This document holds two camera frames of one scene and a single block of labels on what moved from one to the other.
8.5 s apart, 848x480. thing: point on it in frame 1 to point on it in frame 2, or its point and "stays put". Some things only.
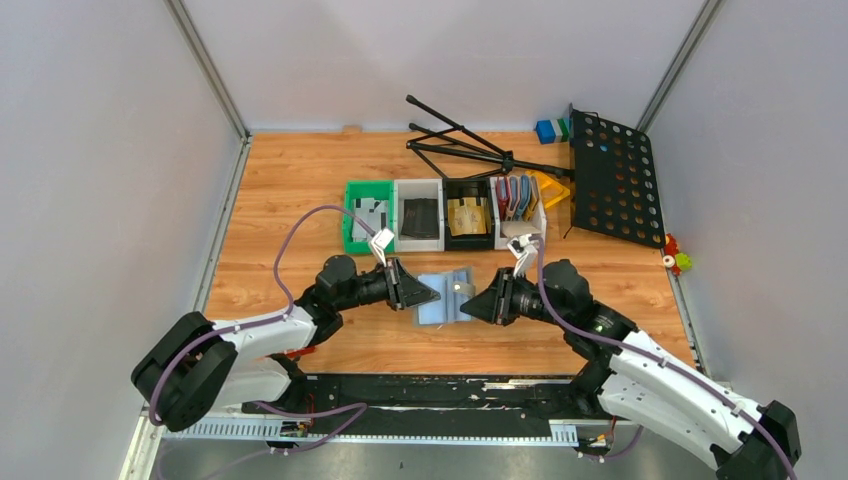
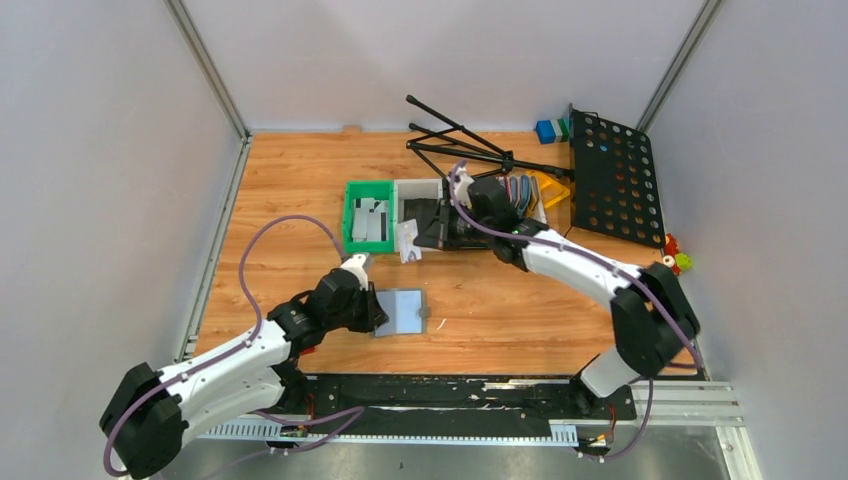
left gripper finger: [407, 293] to [377, 317]
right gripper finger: [494, 303] to [445, 214]
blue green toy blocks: [553, 131] stays put
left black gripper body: [391, 274] to [358, 315]
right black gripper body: [511, 317] to [461, 231]
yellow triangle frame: [551, 191] stays put
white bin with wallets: [517, 210] stays put
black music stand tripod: [463, 141] stays put
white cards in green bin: [373, 214] stays put
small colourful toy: [677, 261] stays put
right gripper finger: [484, 307] to [432, 236]
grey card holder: [455, 288] to [406, 311]
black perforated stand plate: [614, 185] stays put
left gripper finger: [408, 286] to [373, 301]
